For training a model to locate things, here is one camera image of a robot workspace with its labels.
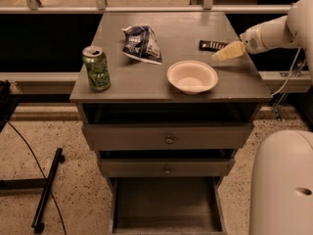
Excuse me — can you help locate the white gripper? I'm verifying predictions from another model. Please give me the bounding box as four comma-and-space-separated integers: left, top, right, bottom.
211, 29, 265, 62

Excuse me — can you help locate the dark chocolate rxbar wrapper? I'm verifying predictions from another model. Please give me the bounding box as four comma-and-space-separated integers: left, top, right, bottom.
199, 40, 227, 52

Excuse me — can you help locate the grey wooden drawer cabinet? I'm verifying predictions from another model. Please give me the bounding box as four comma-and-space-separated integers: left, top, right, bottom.
68, 11, 273, 235

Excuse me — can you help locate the grey top drawer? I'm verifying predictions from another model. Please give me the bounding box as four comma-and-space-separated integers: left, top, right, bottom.
82, 123, 253, 151

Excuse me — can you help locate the grey middle drawer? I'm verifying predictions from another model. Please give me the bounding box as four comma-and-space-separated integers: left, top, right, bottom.
98, 159, 235, 178

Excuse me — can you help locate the grey open bottom drawer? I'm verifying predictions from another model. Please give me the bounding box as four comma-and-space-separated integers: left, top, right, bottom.
109, 177, 228, 235

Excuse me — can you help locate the white paper bowl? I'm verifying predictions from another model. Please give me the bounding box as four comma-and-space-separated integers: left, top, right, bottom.
167, 61, 218, 95

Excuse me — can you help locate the blue white chip bag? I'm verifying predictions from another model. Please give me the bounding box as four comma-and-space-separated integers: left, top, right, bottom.
122, 25, 162, 65

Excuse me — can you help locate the green soda can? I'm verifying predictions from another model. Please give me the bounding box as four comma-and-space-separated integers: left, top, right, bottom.
82, 46, 111, 91

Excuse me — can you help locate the metal window railing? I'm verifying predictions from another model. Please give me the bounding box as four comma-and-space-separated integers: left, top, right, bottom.
0, 0, 313, 16

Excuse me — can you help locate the black object at left edge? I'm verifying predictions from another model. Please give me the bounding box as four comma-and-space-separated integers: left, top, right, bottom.
0, 80, 18, 132

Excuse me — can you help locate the black stand base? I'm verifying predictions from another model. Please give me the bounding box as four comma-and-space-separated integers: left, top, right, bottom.
0, 148, 65, 234

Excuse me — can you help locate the white hanging cable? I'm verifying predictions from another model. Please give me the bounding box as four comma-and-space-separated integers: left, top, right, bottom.
271, 47, 302, 97

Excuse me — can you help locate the black floor cable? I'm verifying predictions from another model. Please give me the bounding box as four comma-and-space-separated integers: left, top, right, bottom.
6, 120, 67, 235

